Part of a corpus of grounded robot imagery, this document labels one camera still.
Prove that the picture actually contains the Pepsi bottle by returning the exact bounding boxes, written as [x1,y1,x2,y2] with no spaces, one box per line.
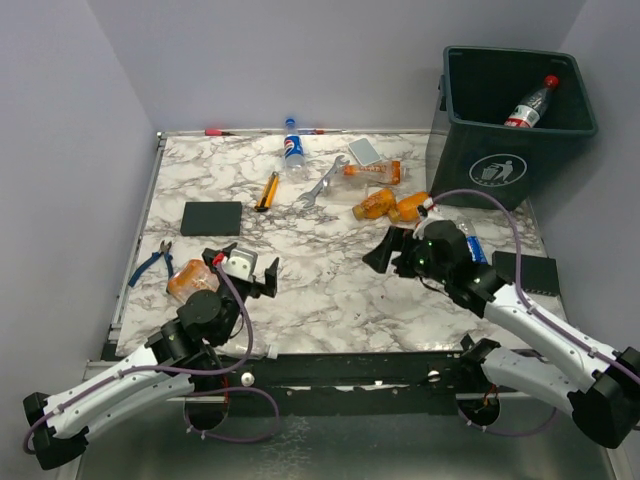
[283,117,308,181]
[444,214,488,264]

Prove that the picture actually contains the crushed orange label bottle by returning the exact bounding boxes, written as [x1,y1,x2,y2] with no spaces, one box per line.
[341,160,406,185]

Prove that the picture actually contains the white power bank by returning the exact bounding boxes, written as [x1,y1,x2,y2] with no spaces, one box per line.
[348,138,382,166]

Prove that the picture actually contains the large orange drink bottle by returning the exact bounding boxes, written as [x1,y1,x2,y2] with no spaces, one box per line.
[167,259,220,304]

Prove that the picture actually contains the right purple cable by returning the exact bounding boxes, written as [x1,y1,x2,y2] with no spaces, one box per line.
[424,188,640,437]

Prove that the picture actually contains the blue handled pliers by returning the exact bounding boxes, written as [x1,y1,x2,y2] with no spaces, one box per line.
[127,239,175,294]

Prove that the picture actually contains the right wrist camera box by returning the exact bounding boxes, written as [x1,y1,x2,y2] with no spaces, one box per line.
[413,204,443,239]

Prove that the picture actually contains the dark green plastic bin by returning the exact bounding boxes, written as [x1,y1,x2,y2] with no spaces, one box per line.
[427,46,598,210]

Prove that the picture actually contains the clear crushed bottle front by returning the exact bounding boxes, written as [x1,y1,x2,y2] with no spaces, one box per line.
[224,341,279,360]

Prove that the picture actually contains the plain orange juice bottle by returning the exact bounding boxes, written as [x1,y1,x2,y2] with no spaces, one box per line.
[387,192,429,224]

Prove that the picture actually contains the red label water bottle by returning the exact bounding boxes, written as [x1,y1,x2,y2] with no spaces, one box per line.
[504,75,559,128]

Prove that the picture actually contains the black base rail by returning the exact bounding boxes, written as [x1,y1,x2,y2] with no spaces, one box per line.
[226,351,490,416]

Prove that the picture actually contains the black foam pad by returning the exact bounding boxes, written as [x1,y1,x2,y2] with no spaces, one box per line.
[180,201,243,237]
[492,251,561,297]

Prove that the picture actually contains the black foam pad right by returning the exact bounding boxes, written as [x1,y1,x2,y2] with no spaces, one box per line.
[492,251,561,297]

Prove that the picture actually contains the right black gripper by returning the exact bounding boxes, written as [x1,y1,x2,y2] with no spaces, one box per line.
[363,223,452,284]

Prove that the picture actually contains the silver wrench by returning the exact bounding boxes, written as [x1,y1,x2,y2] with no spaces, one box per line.
[298,155,349,209]

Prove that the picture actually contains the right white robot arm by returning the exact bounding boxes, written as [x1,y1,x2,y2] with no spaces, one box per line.
[362,220,639,449]

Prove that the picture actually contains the red marker pen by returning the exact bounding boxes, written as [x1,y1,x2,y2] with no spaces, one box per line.
[204,129,236,137]

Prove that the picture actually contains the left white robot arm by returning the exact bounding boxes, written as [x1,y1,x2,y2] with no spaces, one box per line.
[22,244,280,470]

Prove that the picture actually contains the yellow utility knife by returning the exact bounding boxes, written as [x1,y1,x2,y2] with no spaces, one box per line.
[254,171,279,213]

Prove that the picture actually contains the black foam pad left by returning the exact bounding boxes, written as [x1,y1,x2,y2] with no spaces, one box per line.
[180,201,243,237]

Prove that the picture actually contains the purple cable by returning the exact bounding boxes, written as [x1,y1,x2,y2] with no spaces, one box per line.
[22,254,281,455]
[424,188,640,437]

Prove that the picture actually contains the orange juice bottle patterned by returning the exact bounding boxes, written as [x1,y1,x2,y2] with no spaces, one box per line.
[352,188,396,220]

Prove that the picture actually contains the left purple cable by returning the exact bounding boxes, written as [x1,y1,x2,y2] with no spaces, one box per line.
[22,254,281,455]

